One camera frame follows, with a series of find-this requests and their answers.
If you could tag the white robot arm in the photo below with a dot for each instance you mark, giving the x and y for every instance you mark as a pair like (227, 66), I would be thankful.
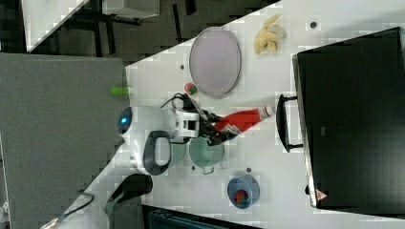
(149, 134)

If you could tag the purple round plate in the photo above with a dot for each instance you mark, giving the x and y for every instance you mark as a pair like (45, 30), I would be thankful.
(215, 62)

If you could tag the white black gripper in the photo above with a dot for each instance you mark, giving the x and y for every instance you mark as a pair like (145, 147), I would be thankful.
(191, 125)

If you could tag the small red strawberry in bowl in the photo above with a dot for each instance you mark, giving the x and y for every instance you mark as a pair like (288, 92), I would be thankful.
(241, 197)

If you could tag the red ketchup bottle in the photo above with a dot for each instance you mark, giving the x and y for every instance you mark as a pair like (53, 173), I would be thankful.
(241, 121)

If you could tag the green object at edge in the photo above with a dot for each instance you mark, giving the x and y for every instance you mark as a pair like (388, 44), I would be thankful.
(120, 90)

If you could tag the green cup with handle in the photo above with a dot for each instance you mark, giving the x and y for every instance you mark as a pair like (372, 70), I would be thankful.
(204, 156)

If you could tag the red toy strawberry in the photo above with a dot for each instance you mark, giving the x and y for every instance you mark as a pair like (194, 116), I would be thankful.
(190, 88)

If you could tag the silver black toaster oven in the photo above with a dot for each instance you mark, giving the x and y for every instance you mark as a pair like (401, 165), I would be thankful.
(351, 106)

